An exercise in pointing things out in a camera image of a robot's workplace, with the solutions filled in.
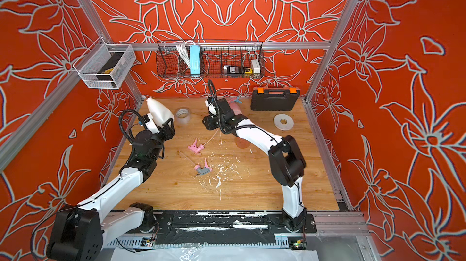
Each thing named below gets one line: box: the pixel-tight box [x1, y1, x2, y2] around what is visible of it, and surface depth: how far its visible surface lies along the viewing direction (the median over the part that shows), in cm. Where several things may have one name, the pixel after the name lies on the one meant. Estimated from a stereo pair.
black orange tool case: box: [250, 86, 301, 112], surface depth 102 cm
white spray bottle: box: [146, 97, 175, 128], surface depth 77 cm
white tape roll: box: [273, 113, 295, 131], surface depth 109 cm
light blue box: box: [189, 44, 201, 78], surface depth 92 cm
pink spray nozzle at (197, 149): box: [188, 128, 220, 154], surface depth 97 cm
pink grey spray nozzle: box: [194, 157, 213, 176], surface depth 89 cm
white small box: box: [251, 59, 261, 74], surface depth 94 cm
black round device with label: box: [226, 65, 240, 75], surface depth 97 cm
